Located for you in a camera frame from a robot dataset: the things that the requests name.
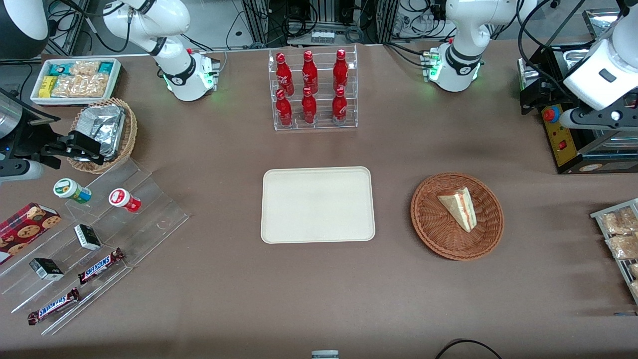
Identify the yellow snack packet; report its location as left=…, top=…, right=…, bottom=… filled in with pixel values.
left=38, top=75, right=58, bottom=99

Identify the large clear cracker bag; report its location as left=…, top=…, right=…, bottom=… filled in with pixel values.
left=51, top=73, right=111, bottom=98

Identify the cream plastic tray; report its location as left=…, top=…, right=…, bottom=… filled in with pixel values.
left=260, top=166, right=376, bottom=245

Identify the black food warmer machine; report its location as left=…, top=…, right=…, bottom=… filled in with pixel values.
left=517, top=7, right=638, bottom=176

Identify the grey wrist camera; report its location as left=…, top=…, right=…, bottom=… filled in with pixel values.
left=558, top=106, right=638, bottom=132
left=0, top=159, right=44, bottom=181

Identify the red cookie box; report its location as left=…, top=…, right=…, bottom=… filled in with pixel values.
left=0, top=202, right=62, bottom=265

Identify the small black carton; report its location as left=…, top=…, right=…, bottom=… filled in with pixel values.
left=73, top=224, right=102, bottom=251
left=28, top=257, right=65, bottom=281

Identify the tan wicker basket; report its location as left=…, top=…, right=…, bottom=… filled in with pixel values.
left=66, top=97, right=138, bottom=175

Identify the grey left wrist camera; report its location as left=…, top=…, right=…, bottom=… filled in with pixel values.
left=558, top=106, right=638, bottom=132

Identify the red lid snack cup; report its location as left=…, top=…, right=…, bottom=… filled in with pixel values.
left=108, top=187, right=142, bottom=214

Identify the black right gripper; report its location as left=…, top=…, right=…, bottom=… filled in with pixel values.
left=14, top=113, right=106, bottom=170

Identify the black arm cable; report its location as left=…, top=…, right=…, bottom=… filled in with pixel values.
left=516, top=0, right=589, bottom=93

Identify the green lid snack cup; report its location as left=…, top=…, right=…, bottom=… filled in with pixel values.
left=53, top=178, right=93, bottom=205

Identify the clear pastry bag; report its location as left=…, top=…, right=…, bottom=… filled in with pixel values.
left=600, top=206, right=638, bottom=235
left=605, top=234, right=638, bottom=260

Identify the black floor cable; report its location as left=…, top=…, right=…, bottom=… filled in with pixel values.
left=435, top=339, right=502, bottom=359

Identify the red soda bottle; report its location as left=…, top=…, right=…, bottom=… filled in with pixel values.
left=276, top=52, right=295, bottom=96
left=332, top=48, right=349, bottom=93
left=275, top=89, right=294, bottom=128
left=331, top=87, right=348, bottom=124
left=301, top=87, right=318, bottom=125
left=302, top=50, right=319, bottom=94

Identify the small clear cracker bag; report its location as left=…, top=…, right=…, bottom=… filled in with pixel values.
left=69, top=60, right=102, bottom=78

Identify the Snickers chocolate bar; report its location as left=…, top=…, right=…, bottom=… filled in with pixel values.
left=77, top=247, right=126, bottom=285
left=27, top=287, right=82, bottom=326

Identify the grey wire rack tray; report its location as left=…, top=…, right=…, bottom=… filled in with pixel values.
left=590, top=198, right=638, bottom=305

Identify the triangular sandwich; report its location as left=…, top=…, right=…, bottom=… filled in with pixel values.
left=437, top=186, right=478, bottom=233

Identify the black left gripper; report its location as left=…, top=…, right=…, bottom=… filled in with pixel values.
left=520, top=75, right=580, bottom=116

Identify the white rectangular snack bin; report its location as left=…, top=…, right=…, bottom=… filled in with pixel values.
left=29, top=57, right=123, bottom=107

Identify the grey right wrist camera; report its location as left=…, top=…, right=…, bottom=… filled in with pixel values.
left=0, top=159, right=44, bottom=181

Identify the clear acrylic bottle rack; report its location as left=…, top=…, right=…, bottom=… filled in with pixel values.
left=268, top=44, right=359, bottom=132

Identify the brown round wicker basket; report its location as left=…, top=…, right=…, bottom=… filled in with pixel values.
left=410, top=172, right=505, bottom=262

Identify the clear acrylic stepped display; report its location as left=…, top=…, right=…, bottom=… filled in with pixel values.
left=0, top=157, right=190, bottom=336

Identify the silver foil food pack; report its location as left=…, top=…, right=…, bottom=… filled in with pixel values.
left=74, top=104, right=126, bottom=161

